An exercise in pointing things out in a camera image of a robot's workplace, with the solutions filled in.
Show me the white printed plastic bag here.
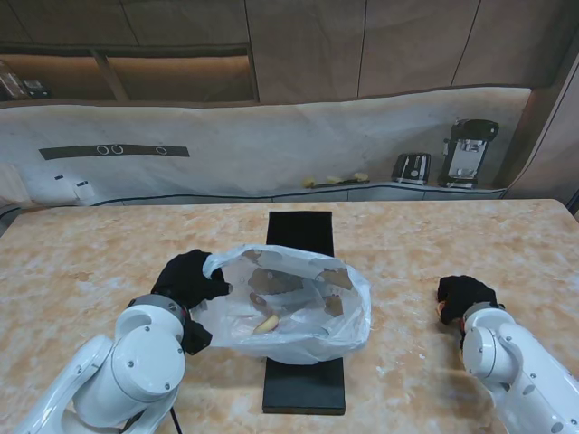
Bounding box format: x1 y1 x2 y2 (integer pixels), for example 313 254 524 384
187 243 373 366

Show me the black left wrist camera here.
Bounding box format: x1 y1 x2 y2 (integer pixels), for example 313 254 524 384
183 318 214 356

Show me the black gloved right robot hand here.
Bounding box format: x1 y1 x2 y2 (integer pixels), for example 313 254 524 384
436 274 506 326

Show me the small black shelf device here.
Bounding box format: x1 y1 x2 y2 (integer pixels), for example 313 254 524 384
23 80 52 99

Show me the white protective cover sheet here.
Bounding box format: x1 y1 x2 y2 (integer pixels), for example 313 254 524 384
0 85 535 209

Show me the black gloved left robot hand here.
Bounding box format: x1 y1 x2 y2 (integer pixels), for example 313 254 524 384
151 249 233 311

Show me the flat black box lid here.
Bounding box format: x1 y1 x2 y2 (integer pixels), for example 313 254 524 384
261 354 347 416

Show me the black silver espresso machine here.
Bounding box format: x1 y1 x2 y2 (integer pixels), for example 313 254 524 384
437 118 501 190

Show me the open black gift box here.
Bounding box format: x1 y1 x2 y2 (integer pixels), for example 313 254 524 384
266 210 336 259

